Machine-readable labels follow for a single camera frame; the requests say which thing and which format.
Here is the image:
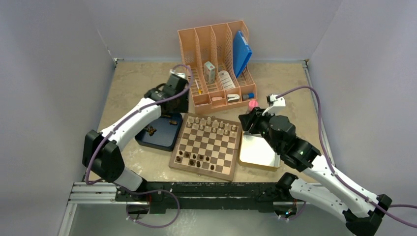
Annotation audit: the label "dark chess pieces in tray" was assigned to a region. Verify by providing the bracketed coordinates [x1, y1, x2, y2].
[145, 115, 178, 136]

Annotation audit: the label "white labelled packet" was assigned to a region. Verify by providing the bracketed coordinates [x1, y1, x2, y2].
[219, 70, 236, 90]

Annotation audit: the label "white red small box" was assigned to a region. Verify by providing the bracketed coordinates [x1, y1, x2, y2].
[203, 61, 216, 84]

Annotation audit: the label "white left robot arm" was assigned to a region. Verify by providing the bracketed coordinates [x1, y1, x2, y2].
[82, 72, 191, 201]

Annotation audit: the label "wooden chess board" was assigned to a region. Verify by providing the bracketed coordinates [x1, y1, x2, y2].
[169, 113, 243, 181]

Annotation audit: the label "blue cap glue stick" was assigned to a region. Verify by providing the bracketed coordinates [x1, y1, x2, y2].
[241, 93, 254, 101]

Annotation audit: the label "yellow pen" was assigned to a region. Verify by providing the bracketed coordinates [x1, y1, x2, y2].
[195, 80, 203, 95]

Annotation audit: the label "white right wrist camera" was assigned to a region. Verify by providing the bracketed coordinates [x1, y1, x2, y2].
[262, 94, 286, 116]

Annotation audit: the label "pink cap bottle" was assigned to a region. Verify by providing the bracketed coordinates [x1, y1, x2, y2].
[247, 100, 259, 113]

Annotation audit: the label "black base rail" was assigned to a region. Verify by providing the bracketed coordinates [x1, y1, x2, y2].
[116, 181, 302, 214]

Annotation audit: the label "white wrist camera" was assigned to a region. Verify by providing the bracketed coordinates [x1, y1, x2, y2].
[170, 69, 186, 79]
[262, 94, 286, 116]

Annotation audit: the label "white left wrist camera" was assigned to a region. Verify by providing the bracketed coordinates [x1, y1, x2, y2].
[170, 69, 186, 79]

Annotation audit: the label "light chess pieces row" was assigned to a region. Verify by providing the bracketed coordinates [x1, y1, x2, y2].
[181, 114, 241, 140]

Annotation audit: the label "orange file organizer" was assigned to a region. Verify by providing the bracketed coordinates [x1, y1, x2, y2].
[178, 20, 257, 114]

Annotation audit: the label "white stapler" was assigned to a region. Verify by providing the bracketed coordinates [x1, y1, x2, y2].
[226, 94, 240, 103]

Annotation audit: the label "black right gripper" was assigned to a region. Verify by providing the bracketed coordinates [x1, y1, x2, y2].
[238, 107, 282, 153]

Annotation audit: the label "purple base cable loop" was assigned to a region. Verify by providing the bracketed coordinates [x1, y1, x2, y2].
[125, 190, 180, 229]

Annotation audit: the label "dark blue tin tray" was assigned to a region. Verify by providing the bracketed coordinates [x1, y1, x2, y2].
[135, 113, 183, 151]

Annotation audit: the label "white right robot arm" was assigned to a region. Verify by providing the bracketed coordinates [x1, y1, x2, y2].
[238, 107, 392, 236]

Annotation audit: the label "blue folder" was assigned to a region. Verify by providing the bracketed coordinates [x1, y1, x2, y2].
[233, 30, 252, 78]

